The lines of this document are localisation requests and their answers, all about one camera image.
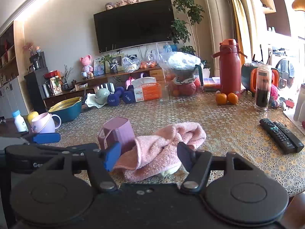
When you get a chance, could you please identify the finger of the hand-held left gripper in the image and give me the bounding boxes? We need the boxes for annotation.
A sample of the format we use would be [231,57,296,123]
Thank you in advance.
[15,131,61,145]

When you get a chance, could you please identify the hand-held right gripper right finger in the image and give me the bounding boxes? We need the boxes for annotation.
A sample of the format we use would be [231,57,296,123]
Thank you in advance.
[177,142,254,194]

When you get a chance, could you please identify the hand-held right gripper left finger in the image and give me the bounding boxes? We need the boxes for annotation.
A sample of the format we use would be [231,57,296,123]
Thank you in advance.
[5,141,122,193]

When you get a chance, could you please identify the mauve plastic cup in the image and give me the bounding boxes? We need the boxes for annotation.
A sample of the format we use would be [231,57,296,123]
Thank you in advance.
[98,117,136,158]

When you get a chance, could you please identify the pink towel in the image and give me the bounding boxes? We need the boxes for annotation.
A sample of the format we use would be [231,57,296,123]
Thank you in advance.
[114,122,207,182]

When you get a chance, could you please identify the lilac mug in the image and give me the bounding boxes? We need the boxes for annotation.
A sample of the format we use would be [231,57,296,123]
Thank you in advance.
[31,113,62,134]

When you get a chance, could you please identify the white bottle with blue cap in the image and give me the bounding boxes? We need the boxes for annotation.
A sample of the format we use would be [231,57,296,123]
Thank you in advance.
[12,110,29,132]

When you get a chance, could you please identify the yellow cup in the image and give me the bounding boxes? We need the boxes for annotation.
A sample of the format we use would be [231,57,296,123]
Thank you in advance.
[27,111,39,126]

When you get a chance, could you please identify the teal plastic basin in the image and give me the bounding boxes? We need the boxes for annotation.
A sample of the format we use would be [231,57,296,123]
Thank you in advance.
[48,97,83,123]

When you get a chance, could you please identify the yellow colander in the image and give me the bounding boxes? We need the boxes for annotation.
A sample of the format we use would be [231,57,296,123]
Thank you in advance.
[48,97,82,113]

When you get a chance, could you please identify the white cupboard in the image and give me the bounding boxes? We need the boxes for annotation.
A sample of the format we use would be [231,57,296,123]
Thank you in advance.
[0,76,31,120]

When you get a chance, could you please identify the black cabinet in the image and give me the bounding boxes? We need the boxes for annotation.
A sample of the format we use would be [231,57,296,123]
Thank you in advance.
[24,68,52,108]

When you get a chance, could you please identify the floral picture card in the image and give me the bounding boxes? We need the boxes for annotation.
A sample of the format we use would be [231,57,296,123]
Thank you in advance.
[50,76,63,95]

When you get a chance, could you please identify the white cloth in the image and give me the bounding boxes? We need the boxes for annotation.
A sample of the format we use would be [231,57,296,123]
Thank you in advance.
[84,93,108,108]

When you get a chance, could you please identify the vase with bare twigs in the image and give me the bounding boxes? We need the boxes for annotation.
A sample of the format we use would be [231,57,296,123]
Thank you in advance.
[61,64,74,91]

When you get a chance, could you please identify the blue dumbbell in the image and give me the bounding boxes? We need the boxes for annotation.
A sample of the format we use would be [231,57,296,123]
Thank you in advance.
[107,86,124,107]
[122,91,135,104]

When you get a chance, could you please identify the red box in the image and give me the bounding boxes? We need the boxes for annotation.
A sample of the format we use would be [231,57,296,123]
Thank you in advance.
[44,70,61,79]

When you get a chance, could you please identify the reddish brown ball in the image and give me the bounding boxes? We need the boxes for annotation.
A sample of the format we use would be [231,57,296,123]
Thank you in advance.
[178,83,198,96]

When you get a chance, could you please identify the clear glass tumbler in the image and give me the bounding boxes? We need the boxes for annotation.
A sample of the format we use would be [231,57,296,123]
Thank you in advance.
[159,80,170,102]

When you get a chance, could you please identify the orange fruit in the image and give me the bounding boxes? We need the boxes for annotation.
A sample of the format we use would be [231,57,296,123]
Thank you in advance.
[227,92,239,105]
[216,93,228,105]

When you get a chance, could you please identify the white router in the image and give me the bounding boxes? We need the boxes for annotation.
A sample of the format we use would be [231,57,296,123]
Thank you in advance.
[99,82,115,91]

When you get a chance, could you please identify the orange and white tissue box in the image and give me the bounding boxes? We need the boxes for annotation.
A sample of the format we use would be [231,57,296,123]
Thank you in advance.
[131,77,162,102]

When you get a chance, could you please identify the colourful flat box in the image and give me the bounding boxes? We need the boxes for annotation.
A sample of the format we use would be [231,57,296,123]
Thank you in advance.
[202,77,222,92]

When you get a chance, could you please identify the pink kettlebell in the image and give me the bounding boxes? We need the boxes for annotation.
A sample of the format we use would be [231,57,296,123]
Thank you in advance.
[125,76,135,92]

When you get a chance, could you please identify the black coffee machine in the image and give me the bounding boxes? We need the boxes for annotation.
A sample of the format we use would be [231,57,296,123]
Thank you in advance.
[29,52,46,72]

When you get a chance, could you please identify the dark bowl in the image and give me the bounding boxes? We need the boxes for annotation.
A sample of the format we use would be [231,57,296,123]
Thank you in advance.
[172,67,199,81]

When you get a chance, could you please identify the pink plush bear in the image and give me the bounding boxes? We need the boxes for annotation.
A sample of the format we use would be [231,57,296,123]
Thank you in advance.
[80,55,94,73]

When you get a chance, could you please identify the wooden television stand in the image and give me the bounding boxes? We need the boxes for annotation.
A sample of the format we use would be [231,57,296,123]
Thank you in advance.
[43,65,168,108]

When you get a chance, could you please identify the pastel picture card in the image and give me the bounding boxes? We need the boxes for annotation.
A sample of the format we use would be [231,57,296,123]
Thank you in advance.
[93,58,105,76]

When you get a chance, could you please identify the small potted plant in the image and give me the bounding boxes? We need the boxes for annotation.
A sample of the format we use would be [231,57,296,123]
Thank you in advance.
[98,45,124,74]

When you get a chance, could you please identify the vase of pink flowers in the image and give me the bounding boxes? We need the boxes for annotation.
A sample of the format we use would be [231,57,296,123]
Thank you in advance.
[22,42,35,57]

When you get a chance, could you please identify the black remote control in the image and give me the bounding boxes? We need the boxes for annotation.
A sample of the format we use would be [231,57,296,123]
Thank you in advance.
[259,119,298,155]
[273,121,305,152]

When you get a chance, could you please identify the plastic bag of snacks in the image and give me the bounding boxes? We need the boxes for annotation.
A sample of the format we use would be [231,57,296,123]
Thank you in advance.
[122,55,141,73]

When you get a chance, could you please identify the red thermos bottle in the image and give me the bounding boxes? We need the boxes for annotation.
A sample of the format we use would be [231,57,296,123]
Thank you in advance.
[212,39,247,96]

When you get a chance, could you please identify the plastic bag of oranges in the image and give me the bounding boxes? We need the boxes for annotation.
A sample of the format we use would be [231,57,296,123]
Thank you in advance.
[139,57,158,69]

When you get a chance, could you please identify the clear plastic bag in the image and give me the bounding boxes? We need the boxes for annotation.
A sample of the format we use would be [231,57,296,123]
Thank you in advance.
[156,42,203,96]

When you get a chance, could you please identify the glass jar with dark contents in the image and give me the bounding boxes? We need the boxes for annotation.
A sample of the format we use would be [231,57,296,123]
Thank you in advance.
[254,63,273,112]

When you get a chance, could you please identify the plastic bag of blue packets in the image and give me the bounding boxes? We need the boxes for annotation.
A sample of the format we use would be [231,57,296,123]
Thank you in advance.
[156,42,172,53]

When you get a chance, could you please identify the white washing machine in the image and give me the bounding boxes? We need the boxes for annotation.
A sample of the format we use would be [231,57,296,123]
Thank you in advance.
[272,50,299,89]

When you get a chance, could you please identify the black television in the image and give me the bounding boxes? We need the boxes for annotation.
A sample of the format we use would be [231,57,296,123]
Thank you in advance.
[93,0,175,53]

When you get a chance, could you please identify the white standing air conditioner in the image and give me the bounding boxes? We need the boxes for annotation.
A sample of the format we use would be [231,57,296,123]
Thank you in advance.
[199,0,236,77]

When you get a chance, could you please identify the tall green houseplant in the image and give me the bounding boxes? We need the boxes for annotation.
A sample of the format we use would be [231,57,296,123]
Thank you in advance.
[170,0,205,58]

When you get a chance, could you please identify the yellow curtain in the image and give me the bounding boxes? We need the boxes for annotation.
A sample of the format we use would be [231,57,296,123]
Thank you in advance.
[225,0,256,65]

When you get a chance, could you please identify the wooden wall shelf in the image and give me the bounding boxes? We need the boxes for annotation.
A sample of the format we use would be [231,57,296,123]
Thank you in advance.
[0,20,20,87]

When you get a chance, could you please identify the green photo frame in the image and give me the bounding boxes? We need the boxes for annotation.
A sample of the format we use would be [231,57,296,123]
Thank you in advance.
[105,54,124,73]

